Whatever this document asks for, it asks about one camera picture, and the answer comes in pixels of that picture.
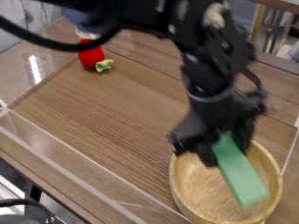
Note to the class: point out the red plush strawberry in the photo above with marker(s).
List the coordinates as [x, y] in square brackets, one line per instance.
[94, 59]

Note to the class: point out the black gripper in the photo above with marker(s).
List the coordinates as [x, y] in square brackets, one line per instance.
[230, 112]

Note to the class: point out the wooden brown bowl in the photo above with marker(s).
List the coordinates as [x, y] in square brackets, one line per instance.
[202, 194]

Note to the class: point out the gold metal chair frame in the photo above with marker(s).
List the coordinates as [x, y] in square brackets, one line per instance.
[271, 27]

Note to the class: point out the green rectangular block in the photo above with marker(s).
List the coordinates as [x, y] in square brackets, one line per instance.
[241, 176]

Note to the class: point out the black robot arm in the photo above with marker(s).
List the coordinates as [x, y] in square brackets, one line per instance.
[199, 25]

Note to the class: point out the clear acrylic front wall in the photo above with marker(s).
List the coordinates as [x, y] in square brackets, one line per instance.
[86, 187]

